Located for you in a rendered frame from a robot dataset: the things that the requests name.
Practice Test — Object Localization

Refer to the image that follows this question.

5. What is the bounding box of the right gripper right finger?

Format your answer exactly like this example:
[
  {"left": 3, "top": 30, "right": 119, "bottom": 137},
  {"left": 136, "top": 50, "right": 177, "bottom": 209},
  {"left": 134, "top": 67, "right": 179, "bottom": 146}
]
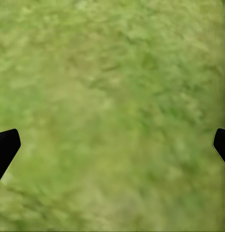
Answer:
[{"left": 213, "top": 129, "right": 225, "bottom": 162}]

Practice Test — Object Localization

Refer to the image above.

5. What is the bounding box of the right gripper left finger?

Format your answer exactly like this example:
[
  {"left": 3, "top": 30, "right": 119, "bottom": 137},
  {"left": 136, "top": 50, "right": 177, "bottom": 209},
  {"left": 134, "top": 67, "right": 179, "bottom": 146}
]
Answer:
[{"left": 0, "top": 129, "right": 21, "bottom": 179}]

